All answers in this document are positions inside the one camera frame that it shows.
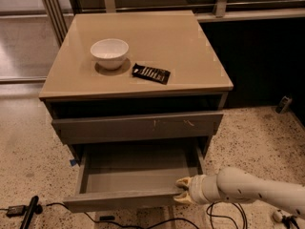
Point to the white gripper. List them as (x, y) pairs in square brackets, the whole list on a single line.
[(195, 189)]

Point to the grey drawer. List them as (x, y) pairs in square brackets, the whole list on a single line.
[(135, 174), (136, 127)]

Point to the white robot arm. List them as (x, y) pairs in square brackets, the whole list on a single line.
[(231, 184)]

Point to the grey three-drawer cabinet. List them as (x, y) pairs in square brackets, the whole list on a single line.
[(77, 87)]

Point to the grey top drawer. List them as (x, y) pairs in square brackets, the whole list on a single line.
[(136, 127)]

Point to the small black floor block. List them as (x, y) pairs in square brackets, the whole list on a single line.
[(106, 218)]

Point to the white power strip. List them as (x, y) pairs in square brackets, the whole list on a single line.
[(280, 216)]

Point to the black snack packet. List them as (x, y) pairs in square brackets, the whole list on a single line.
[(152, 74)]

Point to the blue tape piece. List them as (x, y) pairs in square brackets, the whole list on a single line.
[(72, 162)]

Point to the small dark floor device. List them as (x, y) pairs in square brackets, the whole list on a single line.
[(284, 104)]

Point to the black bar device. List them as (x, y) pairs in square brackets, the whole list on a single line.
[(34, 208)]

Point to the white ceramic bowl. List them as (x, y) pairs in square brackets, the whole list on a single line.
[(110, 53)]

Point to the black power adapter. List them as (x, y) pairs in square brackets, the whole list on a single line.
[(15, 211)]

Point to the metal railing frame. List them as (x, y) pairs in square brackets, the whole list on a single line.
[(204, 10)]

